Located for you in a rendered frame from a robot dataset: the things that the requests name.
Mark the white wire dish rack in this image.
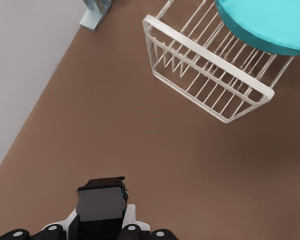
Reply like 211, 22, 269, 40
142, 0, 296, 125

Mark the teal round plate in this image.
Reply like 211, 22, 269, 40
214, 0, 300, 57

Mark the silver frame post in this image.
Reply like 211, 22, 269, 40
79, 0, 116, 33

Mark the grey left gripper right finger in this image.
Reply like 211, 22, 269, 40
100, 176, 129, 222

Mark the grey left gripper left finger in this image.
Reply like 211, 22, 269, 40
76, 178, 101, 223

